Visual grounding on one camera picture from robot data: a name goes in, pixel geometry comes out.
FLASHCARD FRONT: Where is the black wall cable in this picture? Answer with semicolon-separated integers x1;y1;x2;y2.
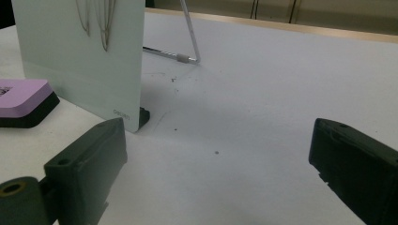
250;0;260;20
288;0;298;23

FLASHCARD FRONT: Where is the metal wire whiteboard stand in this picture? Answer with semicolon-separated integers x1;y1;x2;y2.
142;0;202;66

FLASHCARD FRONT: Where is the purple whiteboard eraser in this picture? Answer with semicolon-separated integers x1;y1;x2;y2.
0;78;61;128

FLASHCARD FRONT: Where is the pale green glass whiteboard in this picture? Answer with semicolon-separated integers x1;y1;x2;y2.
11;0;151;134

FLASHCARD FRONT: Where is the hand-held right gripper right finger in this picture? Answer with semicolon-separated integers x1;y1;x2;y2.
308;117;398;225

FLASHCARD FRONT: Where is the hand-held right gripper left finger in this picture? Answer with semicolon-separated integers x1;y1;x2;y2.
43;117;129;225

